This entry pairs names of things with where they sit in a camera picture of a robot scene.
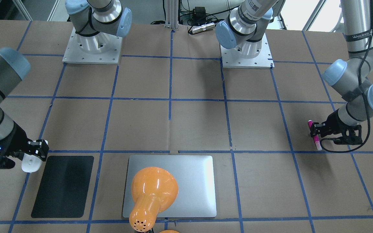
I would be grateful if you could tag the silver Apple laptop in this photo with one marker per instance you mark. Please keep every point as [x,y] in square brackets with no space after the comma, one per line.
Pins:
[195,177]

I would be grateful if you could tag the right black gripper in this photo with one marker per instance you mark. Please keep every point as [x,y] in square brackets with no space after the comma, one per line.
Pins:
[15,142]

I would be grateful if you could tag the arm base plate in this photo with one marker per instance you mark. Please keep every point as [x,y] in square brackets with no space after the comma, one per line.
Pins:
[248,55]
[100,49]

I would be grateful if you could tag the pink marker pen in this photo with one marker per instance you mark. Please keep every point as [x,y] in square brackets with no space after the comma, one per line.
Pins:
[314,137]

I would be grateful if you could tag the black mousepad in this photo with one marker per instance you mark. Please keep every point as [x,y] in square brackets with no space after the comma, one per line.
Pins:
[63,187]

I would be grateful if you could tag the black power adapter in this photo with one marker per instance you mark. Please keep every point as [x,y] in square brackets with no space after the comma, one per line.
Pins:
[199,11]

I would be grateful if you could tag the orange desk lamp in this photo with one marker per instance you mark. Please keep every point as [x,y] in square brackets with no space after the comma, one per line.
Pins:
[153,191]

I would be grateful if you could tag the aluminium frame post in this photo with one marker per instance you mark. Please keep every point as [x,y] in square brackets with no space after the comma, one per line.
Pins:
[171,14]

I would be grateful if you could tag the white computer mouse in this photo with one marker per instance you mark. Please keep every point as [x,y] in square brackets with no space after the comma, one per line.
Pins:
[31,163]

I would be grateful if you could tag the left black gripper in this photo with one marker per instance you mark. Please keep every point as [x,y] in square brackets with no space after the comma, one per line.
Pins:
[335,122]

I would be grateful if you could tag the silver metal cylinder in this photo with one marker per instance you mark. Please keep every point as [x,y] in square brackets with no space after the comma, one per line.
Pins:
[201,28]

